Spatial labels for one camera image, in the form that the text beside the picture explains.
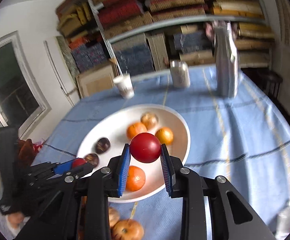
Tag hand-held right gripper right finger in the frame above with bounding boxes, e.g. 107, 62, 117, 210
160, 144, 276, 240

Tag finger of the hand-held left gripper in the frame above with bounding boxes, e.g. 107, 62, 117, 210
64, 164, 95, 182
53, 158, 77, 175

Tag dark chair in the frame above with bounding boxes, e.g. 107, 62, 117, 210
257, 69, 290, 135

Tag dark brown water chestnut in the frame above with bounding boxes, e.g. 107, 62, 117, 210
95, 137, 111, 154
84, 153, 100, 168

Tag orange blotched round fruit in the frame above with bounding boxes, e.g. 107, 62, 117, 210
111, 219, 145, 240

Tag white leaning board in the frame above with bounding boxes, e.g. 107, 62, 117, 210
44, 40, 74, 105

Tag silver ribbed bottle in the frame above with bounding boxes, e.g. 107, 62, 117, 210
214, 22, 240, 97

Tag light wooden door panel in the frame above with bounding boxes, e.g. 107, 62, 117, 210
75, 60, 119, 98

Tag white paper cup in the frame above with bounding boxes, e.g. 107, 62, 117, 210
112, 74, 135, 99

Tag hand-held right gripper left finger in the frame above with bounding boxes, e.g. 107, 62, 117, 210
16, 144, 132, 240

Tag yellow orange round fruit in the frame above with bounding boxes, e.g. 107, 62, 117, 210
155, 127, 174, 145

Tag tan striped round fruit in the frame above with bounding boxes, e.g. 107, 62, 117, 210
141, 112, 159, 130

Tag red tomato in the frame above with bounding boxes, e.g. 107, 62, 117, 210
129, 133, 162, 163
71, 158, 88, 169

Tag red patterned cloth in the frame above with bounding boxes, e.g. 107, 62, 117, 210
31, 141, 46, 153

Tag person's left forearm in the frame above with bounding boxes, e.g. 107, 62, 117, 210
0, 211, 18, 240

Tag white oval plate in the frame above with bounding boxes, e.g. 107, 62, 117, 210
77, 104, 191, 203

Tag tan brown round fruit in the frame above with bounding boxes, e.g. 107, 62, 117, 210
109, 206, 120, 228

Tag pink cloth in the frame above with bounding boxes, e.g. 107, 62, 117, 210
205, 21, 238, 40

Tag large orange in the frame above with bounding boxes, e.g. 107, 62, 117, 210
125, 165, 146, 192

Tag stack of grey blue boxes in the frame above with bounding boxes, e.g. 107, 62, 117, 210
111, 34, 155, 75

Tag stack of dark blue boxes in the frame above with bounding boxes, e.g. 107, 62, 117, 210
173, 31, 214, 54

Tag person's left hand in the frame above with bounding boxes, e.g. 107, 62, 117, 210
6, 211, 31, 233

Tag white drink can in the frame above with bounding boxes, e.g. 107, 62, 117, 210
169, 60, 191, 88

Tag blue checkered tablecloth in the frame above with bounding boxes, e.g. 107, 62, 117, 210
31, 66, 290, 240

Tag green marbled board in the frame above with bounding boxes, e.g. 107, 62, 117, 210
56, 35, 79, 74

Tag grey metal shelf rack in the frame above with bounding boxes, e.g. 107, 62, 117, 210
84, 0, 270, 68

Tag white framed window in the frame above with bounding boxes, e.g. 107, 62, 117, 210
0, 31, 52, 180

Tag stack of blue patterned boxes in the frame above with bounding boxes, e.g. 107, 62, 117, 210
70, 40, 110, 73

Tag brown plush cloth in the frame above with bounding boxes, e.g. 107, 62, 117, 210
18, 137, 34, 165

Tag small mandarin orange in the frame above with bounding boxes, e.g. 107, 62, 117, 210
127, 122, 147, 140

